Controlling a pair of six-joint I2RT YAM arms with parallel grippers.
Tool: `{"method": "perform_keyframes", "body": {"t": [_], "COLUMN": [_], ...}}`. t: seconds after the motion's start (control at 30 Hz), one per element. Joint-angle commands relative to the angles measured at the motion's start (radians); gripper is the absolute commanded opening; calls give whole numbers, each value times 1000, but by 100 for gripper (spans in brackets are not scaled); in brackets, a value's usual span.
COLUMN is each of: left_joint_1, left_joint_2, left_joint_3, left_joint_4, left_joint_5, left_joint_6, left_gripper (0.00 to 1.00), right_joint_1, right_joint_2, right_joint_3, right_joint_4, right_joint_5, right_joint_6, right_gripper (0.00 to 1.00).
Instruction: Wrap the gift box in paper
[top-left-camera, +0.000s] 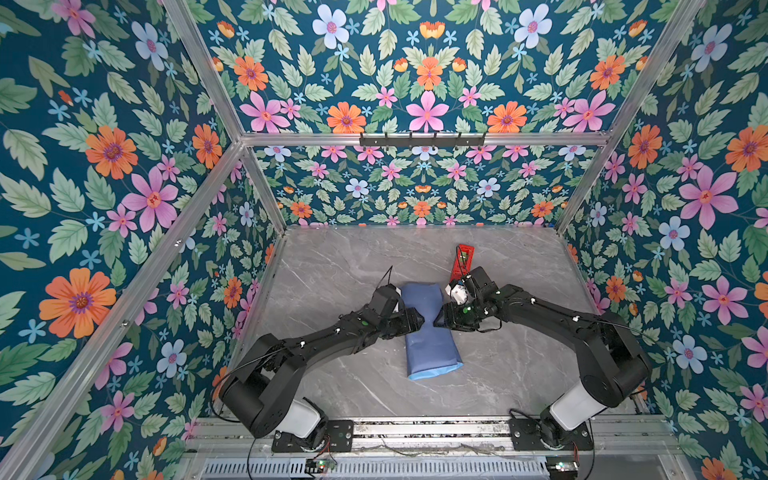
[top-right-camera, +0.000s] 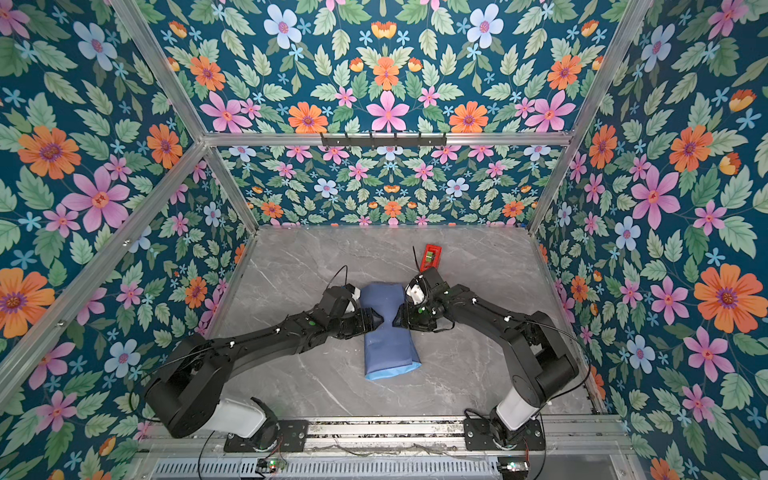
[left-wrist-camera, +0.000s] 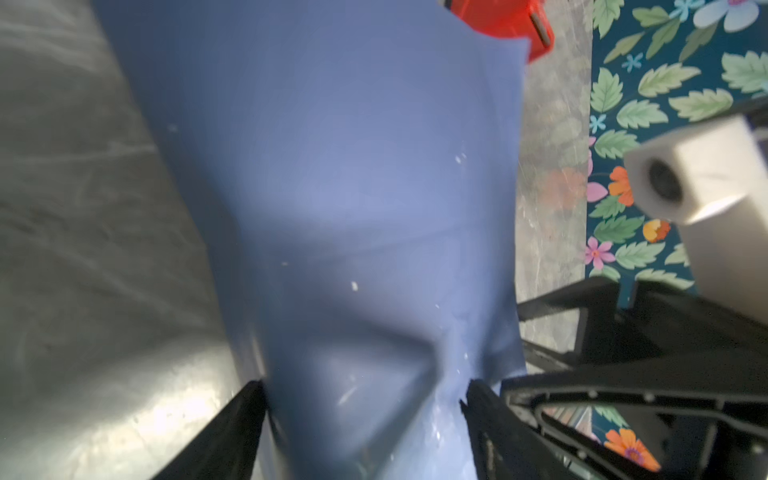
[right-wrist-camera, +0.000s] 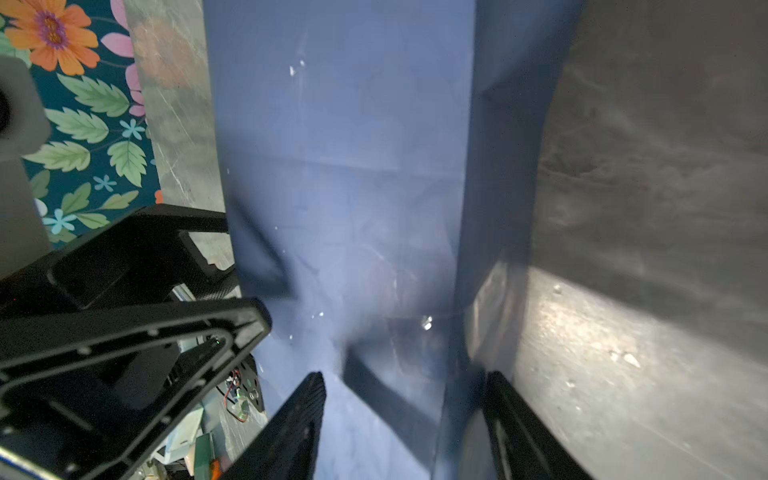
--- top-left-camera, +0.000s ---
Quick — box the black hook rail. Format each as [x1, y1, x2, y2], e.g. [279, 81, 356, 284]
[358, 132, 486, 149]

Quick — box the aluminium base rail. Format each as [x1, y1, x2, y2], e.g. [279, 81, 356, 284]
[191, 416, 679, 457]

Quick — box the aluminium corner frame post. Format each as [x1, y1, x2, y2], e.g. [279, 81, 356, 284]
[164, 1, 286, 238]
[555, 0, 706, 238]

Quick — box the aluminium corner frame post right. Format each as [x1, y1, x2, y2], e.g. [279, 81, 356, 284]
[555, 0, 706, 238]

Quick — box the red tape dispenser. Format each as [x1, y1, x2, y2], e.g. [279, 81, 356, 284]
[450, 244, 475, 282]

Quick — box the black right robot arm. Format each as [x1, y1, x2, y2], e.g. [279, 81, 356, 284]
[436, 267, 652, 433]

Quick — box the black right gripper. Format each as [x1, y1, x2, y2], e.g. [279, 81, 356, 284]
[430, 299, 484, 330]

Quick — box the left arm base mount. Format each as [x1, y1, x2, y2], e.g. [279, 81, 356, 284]
[271, 399, 355, 454]

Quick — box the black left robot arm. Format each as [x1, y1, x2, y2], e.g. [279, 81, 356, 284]
[218, 284, 424, 449]

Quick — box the aluminium corner frame post left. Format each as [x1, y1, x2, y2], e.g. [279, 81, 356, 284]
[164, 1, 286, 238]

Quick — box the aluminium left side bar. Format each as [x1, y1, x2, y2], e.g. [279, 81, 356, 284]
[1, 141, 244, 479]

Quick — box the white vented cable duct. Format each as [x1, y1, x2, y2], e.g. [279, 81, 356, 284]
[202, 457, 550, 479]

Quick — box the aluminium horizontal back bar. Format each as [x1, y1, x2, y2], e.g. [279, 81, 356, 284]
[240, 132, 609, 148]

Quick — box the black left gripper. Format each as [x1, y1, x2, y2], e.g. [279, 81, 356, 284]
[378, 304, 429, 339]

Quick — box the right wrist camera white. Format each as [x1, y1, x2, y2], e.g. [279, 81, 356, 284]
[449, 284, 470, 305]

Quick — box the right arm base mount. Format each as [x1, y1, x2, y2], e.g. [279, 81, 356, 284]
[508, 408, 594, 452]

